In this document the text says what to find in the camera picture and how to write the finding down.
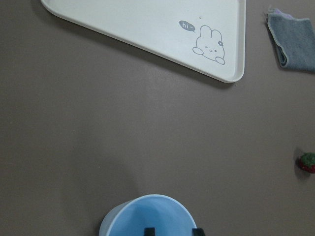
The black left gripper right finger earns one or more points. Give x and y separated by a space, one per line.
198 232

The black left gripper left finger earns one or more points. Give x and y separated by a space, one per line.
149 231

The light blue plastic cup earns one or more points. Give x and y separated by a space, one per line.
166 215

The red strawberry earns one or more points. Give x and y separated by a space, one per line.
307 162

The cream rabbit tray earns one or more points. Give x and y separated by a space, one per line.
207 36

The grey folded cloth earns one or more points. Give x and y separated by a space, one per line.
294 40

